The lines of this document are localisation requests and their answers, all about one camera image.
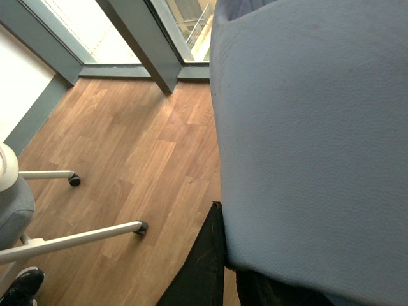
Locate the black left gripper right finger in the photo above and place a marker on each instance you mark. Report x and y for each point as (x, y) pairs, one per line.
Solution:
(254, 288)

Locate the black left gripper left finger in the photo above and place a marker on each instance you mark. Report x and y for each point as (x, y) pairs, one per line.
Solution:
(200, 280)

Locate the black sneaker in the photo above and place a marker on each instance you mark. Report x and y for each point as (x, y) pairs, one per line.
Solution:
(23, 289)

